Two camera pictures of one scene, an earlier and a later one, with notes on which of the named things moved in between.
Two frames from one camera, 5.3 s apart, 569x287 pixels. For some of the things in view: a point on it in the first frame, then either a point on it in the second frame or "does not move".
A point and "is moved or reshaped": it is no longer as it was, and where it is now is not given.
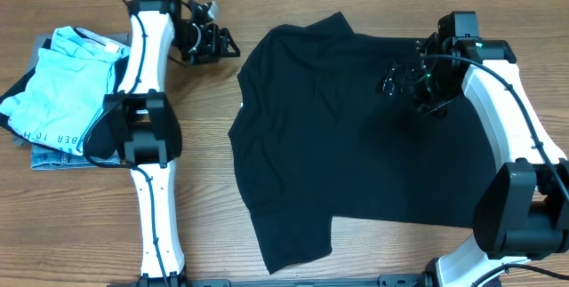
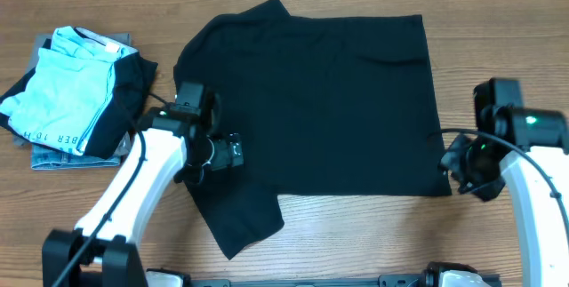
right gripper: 401,79 to 456,163
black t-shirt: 315,137 is moved or reshaped
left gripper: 218,45 to 225,159
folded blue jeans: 46,158 does not move
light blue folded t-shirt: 59,104 does not move
